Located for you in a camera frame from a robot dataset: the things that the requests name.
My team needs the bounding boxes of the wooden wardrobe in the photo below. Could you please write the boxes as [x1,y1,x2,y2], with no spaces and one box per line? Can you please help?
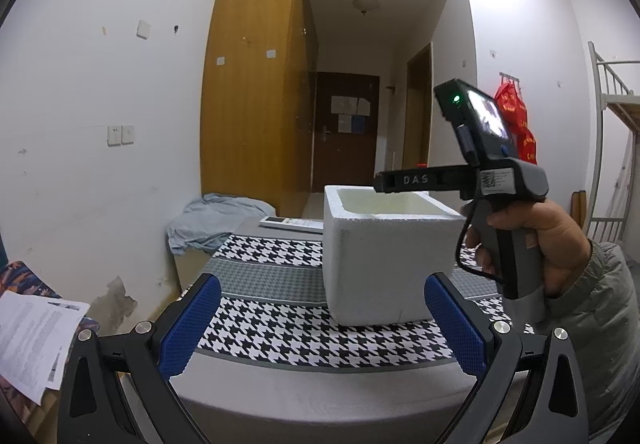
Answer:
[200,0,319,220]

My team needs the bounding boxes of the person's right hand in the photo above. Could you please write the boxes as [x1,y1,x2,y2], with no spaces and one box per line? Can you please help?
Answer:
[460,198,594,298]

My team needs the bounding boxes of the leaf printed cloth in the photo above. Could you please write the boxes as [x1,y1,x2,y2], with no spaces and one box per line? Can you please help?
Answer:
[0,260,98,425]

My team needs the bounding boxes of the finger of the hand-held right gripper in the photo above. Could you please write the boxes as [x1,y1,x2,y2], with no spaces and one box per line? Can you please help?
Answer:
[373,171,398,194]

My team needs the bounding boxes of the white remote control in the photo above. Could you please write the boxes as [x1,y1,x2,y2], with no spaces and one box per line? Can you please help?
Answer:
[260,217,325,232]

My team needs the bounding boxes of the white foam box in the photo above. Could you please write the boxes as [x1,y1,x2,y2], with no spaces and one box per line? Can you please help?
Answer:
[322,184,468,326]

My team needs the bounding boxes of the metal bunk bed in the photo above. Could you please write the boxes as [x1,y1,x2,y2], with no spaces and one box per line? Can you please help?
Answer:
[582,41,640,245]

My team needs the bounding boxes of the white printed papers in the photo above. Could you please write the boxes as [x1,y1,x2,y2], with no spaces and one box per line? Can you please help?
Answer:
[0,291,91,407]

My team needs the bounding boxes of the wooden side door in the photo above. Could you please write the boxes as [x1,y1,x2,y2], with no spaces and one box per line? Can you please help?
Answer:
[405,43,433,170]

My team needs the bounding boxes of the grey blue bedding cloth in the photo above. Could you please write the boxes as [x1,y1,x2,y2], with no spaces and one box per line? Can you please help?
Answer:
[167,193,277,255]

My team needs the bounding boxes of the white double wall socket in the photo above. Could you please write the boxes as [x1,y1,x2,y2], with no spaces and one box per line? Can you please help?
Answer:
[107,124,136,146]

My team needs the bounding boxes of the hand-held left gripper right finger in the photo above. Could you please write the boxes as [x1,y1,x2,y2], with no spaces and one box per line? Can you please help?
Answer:
[424,273,591,444]

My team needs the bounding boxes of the dark brown door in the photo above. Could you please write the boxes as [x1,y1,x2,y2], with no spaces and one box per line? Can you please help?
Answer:
[312,71,379,195]

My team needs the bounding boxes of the red hanging bag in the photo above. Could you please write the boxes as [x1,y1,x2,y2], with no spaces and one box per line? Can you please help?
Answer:
[494,78,538,165]

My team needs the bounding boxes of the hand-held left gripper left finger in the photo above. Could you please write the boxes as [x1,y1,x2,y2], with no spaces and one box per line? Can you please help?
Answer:
[56,273,223,444]

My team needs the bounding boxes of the person's right forearm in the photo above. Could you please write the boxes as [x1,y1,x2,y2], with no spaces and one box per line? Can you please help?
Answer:
[537,239,640,444]

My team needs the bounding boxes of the houndstooth blanket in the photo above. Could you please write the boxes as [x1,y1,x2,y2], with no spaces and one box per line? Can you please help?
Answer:
[197,234,518,370]

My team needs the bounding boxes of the white paper notice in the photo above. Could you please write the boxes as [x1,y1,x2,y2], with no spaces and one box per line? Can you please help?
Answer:
[331,96,372,116]

